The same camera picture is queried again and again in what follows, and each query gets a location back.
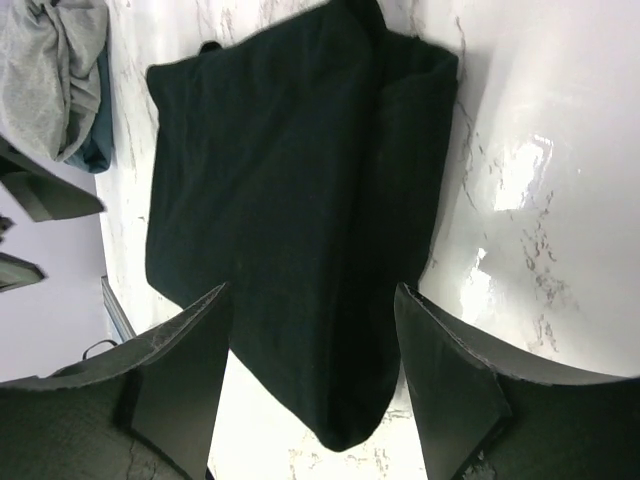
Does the black t shirt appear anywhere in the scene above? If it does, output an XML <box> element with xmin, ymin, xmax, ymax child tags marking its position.
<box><xmin>145</xmin><ymin>1</ymin><xmax>458</xmax><ymax>452</ymax></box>

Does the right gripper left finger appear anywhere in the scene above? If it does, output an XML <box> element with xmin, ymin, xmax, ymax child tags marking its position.
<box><xmin>1</xmin><ymin>284</ymin><xmax>233</xmax><ymax>479</ymax></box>

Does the grey folded t shirt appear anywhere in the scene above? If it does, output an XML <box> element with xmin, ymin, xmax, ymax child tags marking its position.
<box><xmin>1</xmin><ymin>1</ymin><xmax>109</xmax><ymax>162</ymax></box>

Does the left aluminium corner post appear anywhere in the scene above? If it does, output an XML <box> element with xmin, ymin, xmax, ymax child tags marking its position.
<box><xmin>101</xmin><ymin>276</ymin><xmax>136</xmax><ymax>342</ymax></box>

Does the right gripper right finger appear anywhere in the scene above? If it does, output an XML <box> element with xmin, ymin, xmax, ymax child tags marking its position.
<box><xmin>394</xmin><ymin>284</ymin><xmax>639</xmax><ymax>479</ymax></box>

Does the blue folded t shirt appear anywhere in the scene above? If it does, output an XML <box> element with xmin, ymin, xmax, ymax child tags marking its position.
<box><xmin>65</xmin><ymin>48</ymin><xmax>113</xmax><ymax>175</ymax></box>

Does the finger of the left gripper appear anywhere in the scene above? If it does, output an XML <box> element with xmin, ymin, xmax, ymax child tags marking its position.
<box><xmin>1</xmin><ymin>138</ymin><xmax>104</xmax><ymax>222</ymax></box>
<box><xmin>0</xmin><ymin>252</ymin><xmax>44</xmax><ymax>292</ymax></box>

